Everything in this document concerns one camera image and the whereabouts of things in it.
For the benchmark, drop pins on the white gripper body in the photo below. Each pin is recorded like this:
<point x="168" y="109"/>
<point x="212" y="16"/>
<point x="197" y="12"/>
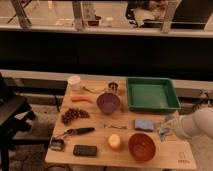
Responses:
<point x="173" y="125"/>

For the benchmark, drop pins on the light blue towel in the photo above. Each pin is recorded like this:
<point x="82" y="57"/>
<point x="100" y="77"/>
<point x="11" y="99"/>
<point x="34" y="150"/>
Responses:
<point x="163" y="131"/>

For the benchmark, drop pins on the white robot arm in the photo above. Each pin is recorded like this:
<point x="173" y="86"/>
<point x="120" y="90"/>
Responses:
<point x="197" y="123"/>

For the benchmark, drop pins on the green plastic tray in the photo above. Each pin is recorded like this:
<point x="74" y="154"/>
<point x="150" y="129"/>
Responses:
<point x="151" y="94"/>

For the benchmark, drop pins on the light blue cup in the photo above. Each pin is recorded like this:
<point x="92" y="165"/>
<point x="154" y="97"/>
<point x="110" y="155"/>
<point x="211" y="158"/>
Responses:
<point x="168" y="118"/>

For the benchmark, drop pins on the blue sponge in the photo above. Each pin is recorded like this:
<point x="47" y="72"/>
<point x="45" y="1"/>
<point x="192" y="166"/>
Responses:
<point x="144" y="125"/>

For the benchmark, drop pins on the orange bowl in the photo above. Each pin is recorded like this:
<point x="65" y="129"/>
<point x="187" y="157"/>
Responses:
<point x="141" y="147"/>

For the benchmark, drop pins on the yellow apple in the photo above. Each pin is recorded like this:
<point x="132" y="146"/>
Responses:
<point x="114" y="141"/>

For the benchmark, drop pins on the purple bowl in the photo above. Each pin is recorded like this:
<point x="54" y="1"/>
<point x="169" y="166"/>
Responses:
<point x="108" y="103"/>

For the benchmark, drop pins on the small metal cup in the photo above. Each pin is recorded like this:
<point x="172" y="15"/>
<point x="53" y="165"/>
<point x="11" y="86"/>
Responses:
<point x="113" y="87"/>

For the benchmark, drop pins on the yellow banana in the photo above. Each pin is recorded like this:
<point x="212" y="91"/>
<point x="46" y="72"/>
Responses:
<point x="92" y="90"/>

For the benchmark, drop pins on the black rectangular case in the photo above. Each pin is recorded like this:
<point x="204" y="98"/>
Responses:
<point x="84" y="150"/>

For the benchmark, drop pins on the orange carrot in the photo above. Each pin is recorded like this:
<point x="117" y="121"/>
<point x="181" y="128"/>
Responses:
<point x="80" y="98"/>

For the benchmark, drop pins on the bunch of dark grapes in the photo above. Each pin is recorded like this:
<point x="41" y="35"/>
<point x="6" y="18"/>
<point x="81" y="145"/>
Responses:
<point x="72" y="114"/>

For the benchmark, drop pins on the white cup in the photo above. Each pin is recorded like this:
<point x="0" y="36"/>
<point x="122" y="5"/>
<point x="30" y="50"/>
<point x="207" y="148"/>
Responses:
<point x="74" y="82"/>

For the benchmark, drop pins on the small black brush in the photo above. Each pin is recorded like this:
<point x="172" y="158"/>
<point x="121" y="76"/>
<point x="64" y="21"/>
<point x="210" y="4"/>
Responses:
<point x="57" y="144"/>

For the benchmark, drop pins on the black chair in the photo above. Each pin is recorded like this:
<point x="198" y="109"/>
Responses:
<point x="14" y="113"/>

